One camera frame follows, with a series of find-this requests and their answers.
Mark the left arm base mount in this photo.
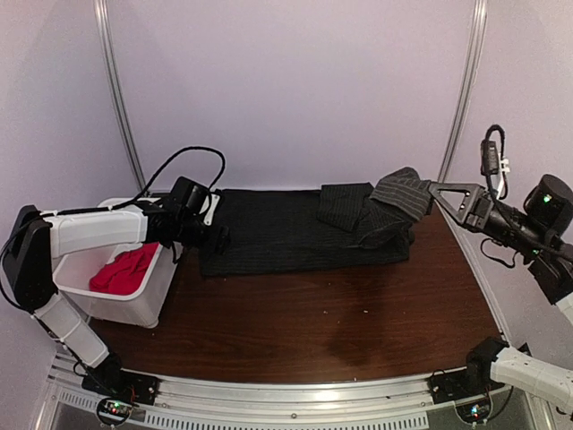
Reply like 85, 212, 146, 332
81, 353, 159, 406

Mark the left aluminium frame post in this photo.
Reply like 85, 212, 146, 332
93, 0, 146, 192

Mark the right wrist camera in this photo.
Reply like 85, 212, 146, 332
480, 139, 510, 200

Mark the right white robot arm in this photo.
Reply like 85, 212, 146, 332
429, 174, 572, 412

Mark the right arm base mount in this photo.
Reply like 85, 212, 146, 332
427, 352, 504, 404

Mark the right round circuit board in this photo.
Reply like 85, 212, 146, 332
455, 399, 492, 426

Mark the aluminium frame post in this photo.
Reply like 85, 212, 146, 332
93, 0, 146, 192
438, 0, 488, 182

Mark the right aluminium frame post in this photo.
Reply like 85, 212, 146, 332
438, 0, 488, 182

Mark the white plastic laundry bin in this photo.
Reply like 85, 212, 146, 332
47, 199, 176, 328

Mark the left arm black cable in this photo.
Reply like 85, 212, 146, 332
105, 145, 227, 211

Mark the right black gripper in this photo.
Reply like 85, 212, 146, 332
425, 185, 546, 259

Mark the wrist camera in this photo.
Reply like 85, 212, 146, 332
480, 139, 510, 200
199, 192, 221, 226

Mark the dark pinstriped shirt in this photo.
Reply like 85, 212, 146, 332
199, 167, 432, 277

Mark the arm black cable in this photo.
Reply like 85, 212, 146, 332
481, 125, 507, 198
105, 145, 227, 211

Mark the round circuit board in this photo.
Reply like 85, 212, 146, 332
95, 397, 134, 427
455, 399, 492, 426

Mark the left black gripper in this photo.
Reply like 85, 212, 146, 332
175, 215, 231, 255

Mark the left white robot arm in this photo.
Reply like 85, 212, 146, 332
3, 177, 221, 398

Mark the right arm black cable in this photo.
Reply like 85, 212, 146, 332
481, 125, 507, 198

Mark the left round circuit board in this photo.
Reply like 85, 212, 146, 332
95, 397, 134, 427

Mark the front aluminium rail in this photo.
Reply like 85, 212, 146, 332
31, 356, 556, 429

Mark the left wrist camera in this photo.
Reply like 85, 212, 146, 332
199, 192, 221, 226

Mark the red garment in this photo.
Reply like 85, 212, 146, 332
89, 243, 158, 296

